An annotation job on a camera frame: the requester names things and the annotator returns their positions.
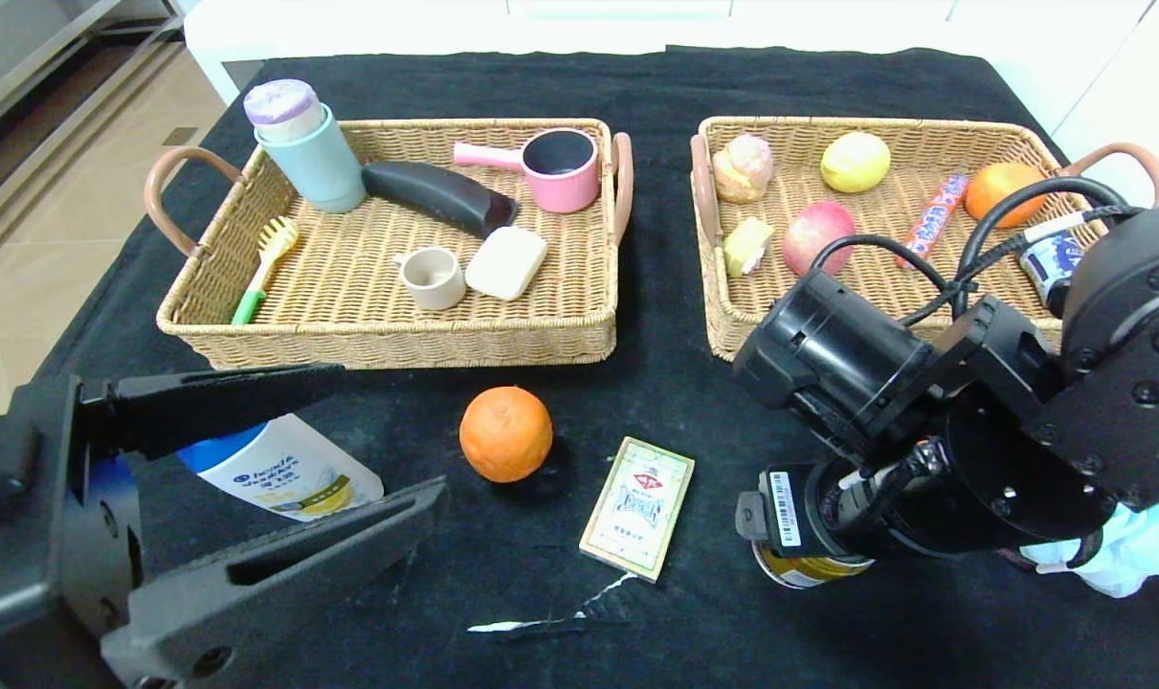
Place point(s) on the dark eggplant shaped object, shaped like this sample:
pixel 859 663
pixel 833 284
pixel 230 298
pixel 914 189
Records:
pixel 434 194

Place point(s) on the orange fruit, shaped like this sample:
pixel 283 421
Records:
pixel 506 435
pixel 995 191

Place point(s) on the purple capped beige bottle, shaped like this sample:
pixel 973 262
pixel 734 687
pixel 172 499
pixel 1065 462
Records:
pixel 284 103

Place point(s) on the teal plastic cup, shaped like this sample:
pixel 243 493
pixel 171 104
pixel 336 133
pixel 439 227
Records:
pixel 323 170

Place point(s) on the yellow drink can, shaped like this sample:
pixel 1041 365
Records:
pixel 809 572

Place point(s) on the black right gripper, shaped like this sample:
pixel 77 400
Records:
pixel 783 508

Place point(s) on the printed card box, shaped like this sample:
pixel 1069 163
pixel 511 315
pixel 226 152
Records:
pixel 636 507

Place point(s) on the yellow green brush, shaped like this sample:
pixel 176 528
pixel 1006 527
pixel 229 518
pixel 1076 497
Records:
pixel 276 242

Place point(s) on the pink frosted pastry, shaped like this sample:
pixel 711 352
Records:
pixel 744 169

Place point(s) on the cream soap bar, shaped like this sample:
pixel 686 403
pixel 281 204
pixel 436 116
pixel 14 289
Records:
pixel 506 264

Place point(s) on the grey metal cabinet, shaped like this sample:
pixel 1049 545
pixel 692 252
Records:
pixel 33 48

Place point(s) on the pink toy saucepan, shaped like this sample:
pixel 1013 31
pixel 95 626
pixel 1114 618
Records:
pixel 563 185

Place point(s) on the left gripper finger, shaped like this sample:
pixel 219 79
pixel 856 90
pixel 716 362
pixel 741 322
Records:
pixel 321 560

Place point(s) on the yellow lemon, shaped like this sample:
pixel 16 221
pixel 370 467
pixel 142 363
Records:
pixel 855 163

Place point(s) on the white shampoo bottle blue cap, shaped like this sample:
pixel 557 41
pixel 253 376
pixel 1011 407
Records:
pixel 292 478

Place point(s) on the dark blue printed jar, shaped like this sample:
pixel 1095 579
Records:
pixel 1048 263

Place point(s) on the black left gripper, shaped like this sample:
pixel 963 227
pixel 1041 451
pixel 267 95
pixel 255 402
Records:
pixel 33 574

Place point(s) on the white cabinet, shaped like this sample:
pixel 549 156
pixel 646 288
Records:
pixel 244 38

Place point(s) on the light blue bath pouf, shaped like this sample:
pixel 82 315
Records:
pixel 1153 555

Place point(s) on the small beige cup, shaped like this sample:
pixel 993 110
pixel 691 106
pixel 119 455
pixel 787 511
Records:
pixel 438 285

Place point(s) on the yellow cake slice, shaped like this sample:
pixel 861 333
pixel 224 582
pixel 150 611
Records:
pixel 748 247

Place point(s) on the orange candy tube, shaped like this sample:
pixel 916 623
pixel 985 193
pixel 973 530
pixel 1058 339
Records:
pixel 935 215

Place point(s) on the brass floor socket cover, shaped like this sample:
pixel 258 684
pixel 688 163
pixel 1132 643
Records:
pixel 183 137

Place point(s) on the pink peach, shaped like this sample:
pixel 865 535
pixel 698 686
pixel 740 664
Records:
pixel 818 234

